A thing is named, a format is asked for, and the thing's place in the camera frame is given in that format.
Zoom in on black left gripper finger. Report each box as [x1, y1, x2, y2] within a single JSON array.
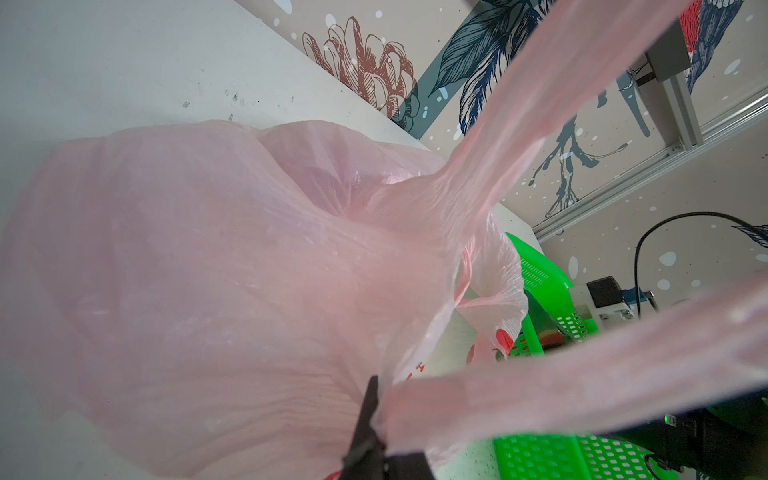
[[339, 376, 435, 480]]

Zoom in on green plastic perforated basket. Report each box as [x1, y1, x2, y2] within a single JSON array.
[[491, 232, 768, 480]]

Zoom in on pink plastic bag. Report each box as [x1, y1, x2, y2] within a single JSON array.
[[0, 0, 768, 480]]

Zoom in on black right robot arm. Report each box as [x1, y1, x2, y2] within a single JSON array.
[[604, 390, 767, 479]]

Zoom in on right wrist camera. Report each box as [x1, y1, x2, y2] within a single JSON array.
[[569, 276, 659, 333]]

